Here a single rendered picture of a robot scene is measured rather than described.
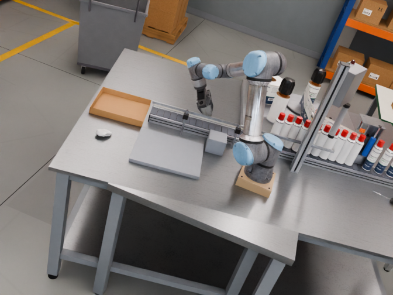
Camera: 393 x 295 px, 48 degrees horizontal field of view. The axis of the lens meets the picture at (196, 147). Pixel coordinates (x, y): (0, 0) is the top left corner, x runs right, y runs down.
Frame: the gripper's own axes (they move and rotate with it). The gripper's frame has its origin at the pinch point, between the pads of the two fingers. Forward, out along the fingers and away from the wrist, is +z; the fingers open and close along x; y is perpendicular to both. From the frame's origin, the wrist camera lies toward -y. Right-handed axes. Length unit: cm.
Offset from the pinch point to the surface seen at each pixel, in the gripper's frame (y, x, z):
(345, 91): -17, -73, -9
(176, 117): -0.2, 18.3, -4.2
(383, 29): 338, -173, 104
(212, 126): 1.1, -0.5, 6.6
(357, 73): -15, -80, -16
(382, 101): 131, -122, 86
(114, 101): 6, 53, -19
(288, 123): -1.6, -43.0, 12.6
